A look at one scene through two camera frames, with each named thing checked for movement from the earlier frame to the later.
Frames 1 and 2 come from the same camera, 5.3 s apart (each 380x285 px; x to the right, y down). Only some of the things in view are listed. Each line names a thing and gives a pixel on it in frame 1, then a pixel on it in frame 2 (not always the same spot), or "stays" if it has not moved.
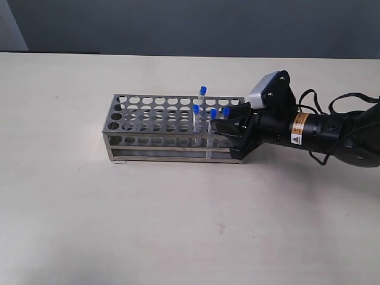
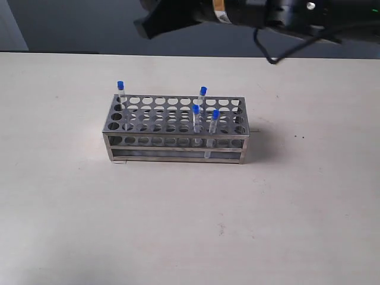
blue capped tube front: [214, 116] stays
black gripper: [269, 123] to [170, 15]
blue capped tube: [226, 113] to [122, 95]
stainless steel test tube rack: [167, 129] stays
